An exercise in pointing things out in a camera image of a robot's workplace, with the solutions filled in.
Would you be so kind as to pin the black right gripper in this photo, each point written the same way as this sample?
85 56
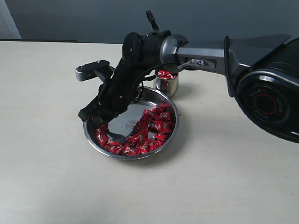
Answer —
117 91

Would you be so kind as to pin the small stainless steel cup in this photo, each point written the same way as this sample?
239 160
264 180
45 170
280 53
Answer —
167 86

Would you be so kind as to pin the round stainless steel plate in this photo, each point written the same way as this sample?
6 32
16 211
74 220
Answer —
139 116

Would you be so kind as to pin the red candy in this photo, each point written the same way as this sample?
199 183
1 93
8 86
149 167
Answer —
162 137
164 116
102 138
164 74
130 151
140 136

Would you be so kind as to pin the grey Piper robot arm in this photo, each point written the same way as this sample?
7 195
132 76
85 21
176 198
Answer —
262 75

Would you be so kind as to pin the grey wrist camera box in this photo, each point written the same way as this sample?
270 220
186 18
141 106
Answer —
100 69

